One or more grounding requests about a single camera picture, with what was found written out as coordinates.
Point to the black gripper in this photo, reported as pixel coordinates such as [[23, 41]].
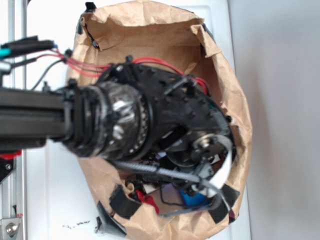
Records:
[[204, 169]]

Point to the blue wooden block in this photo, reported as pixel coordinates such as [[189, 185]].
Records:
[[194, 200]]

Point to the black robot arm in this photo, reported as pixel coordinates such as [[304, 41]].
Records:
[[160, 126]]

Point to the red crumpled cloth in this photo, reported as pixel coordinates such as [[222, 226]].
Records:
[[147, 199]]

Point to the brown paper bag bin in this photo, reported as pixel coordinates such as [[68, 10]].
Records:
[[145, 28]]

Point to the black connector plug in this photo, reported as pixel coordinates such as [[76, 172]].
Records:
[[25, 46]]

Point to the black corner bracket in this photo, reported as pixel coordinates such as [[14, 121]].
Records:
[[7, 163]]

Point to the aluminium frame rail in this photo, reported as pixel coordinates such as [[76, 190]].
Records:
[[13, 190]]

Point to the silver corner bracket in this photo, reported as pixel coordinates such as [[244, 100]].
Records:
[[9, 228]]

